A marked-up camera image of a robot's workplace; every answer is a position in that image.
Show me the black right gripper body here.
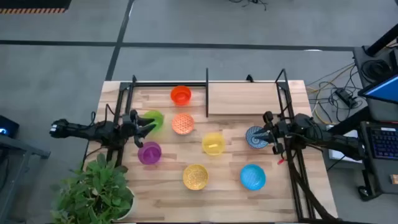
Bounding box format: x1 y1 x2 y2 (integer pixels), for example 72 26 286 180
263 111 292 156

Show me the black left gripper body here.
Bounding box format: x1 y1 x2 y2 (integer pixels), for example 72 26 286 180
121 108 146 149

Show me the dark blue spiral ceramic bowl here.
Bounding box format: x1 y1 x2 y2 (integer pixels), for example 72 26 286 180
245 125 271 150

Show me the green translucent plastic bowl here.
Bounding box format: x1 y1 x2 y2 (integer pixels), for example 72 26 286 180
142 110 165 134

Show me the purple translucent plastic bowl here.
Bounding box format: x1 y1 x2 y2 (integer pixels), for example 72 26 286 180
137 141 162 166

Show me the orange patterned ceramic bowl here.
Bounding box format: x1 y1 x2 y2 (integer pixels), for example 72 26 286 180
171 113 195 136

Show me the light blue patterned ceramic bowl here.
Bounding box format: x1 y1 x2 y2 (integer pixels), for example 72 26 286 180
239 164 267 191

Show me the orange translucent plastic bowl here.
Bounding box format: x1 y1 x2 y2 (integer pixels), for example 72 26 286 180
170 85 192 106

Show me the yellow translucent plastic bowl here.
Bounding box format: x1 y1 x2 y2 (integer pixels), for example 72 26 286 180
201 132 226 156

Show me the yellow patterned ceramic bowl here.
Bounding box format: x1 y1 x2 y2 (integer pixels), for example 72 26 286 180
182 164 210 191

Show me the white paper sheet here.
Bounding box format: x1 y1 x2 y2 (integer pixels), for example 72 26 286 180
326 124 364 164

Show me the black power brick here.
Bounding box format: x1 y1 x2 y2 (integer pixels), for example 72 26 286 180
335 88 358 109

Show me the white plant pot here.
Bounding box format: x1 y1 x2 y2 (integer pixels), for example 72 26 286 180
113 185 138 222

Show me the green leafy plant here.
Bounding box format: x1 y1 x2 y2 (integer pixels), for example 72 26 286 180
50 152 135 224

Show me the grey equipment cart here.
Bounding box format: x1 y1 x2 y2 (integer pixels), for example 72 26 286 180
353 45 398 122

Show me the black backlit keyboard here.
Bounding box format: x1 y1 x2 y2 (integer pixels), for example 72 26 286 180
368 126 398 161

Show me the laptop screen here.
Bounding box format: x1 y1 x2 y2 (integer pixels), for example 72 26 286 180
357 73 398 105

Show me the grey side table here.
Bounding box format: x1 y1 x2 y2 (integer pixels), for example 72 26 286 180
0 134 52 224

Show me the black box with blue light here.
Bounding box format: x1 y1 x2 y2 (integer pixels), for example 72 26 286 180
0 114 20 139

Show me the black pole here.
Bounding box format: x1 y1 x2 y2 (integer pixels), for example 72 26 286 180
366 23 398 57

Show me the black aluminium rig frame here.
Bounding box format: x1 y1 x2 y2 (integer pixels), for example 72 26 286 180
82 68 343 224

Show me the black cable loom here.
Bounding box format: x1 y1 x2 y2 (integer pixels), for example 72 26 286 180
287 146 343 224

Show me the yellow cable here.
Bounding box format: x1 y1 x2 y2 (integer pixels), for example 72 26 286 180
306 62 356 125

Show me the coiled black cable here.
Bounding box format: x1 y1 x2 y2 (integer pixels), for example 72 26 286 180
360 58 393 82

